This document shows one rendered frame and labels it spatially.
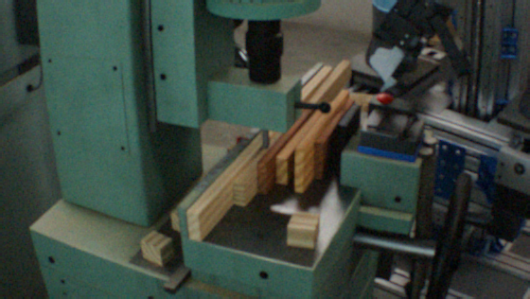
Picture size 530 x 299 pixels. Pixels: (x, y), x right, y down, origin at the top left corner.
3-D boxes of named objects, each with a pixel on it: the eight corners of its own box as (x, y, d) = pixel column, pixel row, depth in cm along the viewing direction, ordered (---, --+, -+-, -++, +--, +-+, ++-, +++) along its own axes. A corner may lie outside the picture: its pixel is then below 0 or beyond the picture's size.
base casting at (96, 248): (306, 358, 101) (309, 321, 96) (37, 264, 121) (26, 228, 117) (384, 216, 136) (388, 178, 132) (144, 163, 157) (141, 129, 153)
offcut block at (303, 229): (287, 245, 97) (287, 226, 96) (293, 230, 101) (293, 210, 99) (313, 249, 96) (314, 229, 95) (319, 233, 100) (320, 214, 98)
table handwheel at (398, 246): (468, 237, 126) (432, 360, 109) (379, 220, 133) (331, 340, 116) (485, 139, 105) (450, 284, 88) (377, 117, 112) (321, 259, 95)
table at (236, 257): (371, 314, 91) (376, 285, 88) (183, 268, 102) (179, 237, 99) (446, 134, 140) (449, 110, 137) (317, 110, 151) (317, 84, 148)
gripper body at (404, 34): (382, 23, 111) (415, -27, 103) (422, 53, 110) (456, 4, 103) (372, 35, 104) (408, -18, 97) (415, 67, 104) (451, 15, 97)
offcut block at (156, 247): (155, 247, 113) (152, 230, 111) (174, 255, 111) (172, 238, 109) (143, 257, 111) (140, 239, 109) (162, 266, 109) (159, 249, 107)
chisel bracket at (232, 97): (286, 143, 107) (286, 93, 102) (205, 128, 112) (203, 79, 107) (303, 123, 112) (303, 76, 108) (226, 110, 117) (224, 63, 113)
